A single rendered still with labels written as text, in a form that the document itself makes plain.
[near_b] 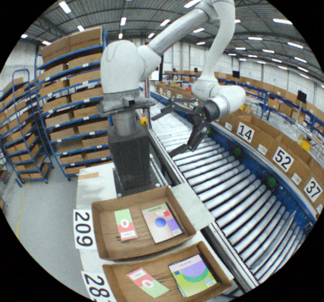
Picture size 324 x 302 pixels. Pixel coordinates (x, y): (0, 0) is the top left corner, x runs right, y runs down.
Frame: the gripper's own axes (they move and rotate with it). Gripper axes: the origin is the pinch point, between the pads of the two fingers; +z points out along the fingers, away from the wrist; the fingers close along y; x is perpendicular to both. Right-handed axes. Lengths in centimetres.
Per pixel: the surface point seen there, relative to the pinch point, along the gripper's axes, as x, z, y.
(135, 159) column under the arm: -16.0, 13.5, -8.9
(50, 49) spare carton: -88, 57, 134
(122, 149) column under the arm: -14.2, 15.9, -1.3
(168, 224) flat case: 5.1, 16.4, -34.8
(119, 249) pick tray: 12, 40, -29
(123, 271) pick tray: 23, 42, -31
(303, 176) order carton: 41, -61, -51
